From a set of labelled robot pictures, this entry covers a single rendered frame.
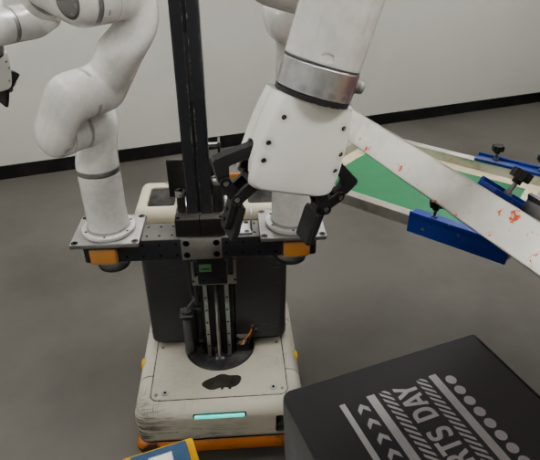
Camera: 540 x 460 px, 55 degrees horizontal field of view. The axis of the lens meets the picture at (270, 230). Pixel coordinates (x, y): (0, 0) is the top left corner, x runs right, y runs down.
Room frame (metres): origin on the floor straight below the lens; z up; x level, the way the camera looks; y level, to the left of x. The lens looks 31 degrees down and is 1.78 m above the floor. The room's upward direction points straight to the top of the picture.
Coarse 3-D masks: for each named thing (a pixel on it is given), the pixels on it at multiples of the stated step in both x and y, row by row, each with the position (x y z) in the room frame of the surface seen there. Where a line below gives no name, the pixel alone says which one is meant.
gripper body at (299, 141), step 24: (264, 96) 0.49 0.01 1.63; (288, 96) 0.47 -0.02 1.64; (264, 120) 0.47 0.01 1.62; (288, 120) 0.47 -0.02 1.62; (312, 120) 0.48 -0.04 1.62; (336, 120) 0.49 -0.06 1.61; (264, 144) 0.46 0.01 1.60; (288, 144) 0.47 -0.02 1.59; (312, 144) 0.48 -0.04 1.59; (336, 144) 0.49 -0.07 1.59; (240, 168) 0.49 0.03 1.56; (264, 168) 0.46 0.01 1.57; (288, 168) 0.47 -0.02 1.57; (312, 168) 0.48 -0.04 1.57; (336, 168) 0.49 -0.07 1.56; (288, 192) 0.47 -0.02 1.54; (312, 192) 0.48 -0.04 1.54
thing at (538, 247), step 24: (360, 120) 0.66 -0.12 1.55; (360, 144) 0.63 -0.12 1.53; (384, 144) 0.59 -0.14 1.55; (408, 144) 0.56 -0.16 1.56; (408, 168) 0.54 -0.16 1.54; (432, 168) 0.51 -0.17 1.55; (432, 192) 0.49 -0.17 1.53; (456, 192) 0.47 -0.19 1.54; (480, 192) 0.45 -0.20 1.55; (456, 216) 0.45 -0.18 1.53; (480, 216) 0.43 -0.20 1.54; (504, 216) 0.41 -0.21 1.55; (528, 216) 0.39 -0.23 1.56; (504, 240) 0.39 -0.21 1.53; (528, 240) 0.38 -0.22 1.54; (528, 264) 0.36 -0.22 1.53
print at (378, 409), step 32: (416, 384) 0.76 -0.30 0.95; (448, 384) 0.76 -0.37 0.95; (352, 416) 0.68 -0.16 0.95; (384, 416) 0.68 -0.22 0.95; (416, 416) 0.68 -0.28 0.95; (448, 416) 0.68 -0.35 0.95; (480, 416) 0.68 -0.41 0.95; (384, 448) 0.61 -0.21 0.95; (416, 448) 0.61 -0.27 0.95; (448, 448) 0.61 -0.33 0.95; (480, 448) 0.61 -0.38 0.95; (512, 448) 0.61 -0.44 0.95
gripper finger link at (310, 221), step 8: (336, 200) 0.51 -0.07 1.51; (304, 208) 0.52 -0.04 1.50; (312, 208) 0.51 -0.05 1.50; (304, 216) 0.51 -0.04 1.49; (312, 216) 0.50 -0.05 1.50; (320, 216) 0.49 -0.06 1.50; (304, 224) 0.51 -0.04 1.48; (312, 224) 0.49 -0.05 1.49; (320, 224) 0.50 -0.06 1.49; (296, 232) 0.51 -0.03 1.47; (304, 232) 0.50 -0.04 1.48; (312, 232) 0.49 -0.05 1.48; (304, 240) 0.49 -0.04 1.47; (312, 240) 0.49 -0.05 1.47
